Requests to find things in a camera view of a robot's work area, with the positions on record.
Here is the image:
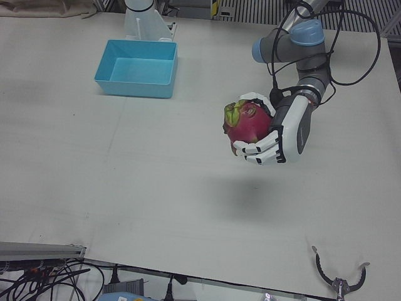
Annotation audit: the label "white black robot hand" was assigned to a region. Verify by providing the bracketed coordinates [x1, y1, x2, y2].
[231, 92, 314, 166]

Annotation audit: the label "red dragon fruit green leaves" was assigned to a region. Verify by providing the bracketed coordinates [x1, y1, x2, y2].
[222, 99, 273, 156]

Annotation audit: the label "metal claw grabber tool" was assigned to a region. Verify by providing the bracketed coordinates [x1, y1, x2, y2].
[311, 245, 370, 301]

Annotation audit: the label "small light blue plastic bin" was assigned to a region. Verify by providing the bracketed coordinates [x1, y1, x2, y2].
[93, 39, 179, 99]

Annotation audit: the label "dark grey equipment box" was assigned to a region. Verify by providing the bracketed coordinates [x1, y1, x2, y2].
[103, 278, 145, 294]

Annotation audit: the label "teach pendant with red button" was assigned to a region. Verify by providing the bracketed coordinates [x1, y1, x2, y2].
[100, 291, 151, 301]

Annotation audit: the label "beige cloth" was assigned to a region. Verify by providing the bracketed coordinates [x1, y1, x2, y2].
[0, 0, 98, 20]

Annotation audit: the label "black power strip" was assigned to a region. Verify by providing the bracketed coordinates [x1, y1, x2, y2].
[0, 260, 63, 273]

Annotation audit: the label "black cable along robot arm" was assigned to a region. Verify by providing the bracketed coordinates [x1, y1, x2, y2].
[266, 0, 383, 104]

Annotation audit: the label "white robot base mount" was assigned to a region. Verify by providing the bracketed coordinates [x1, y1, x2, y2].
[124, 0, 178, 43]

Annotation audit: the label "aluminium profile post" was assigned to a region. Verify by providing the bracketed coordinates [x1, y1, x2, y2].
[0, 241, 87, 261]

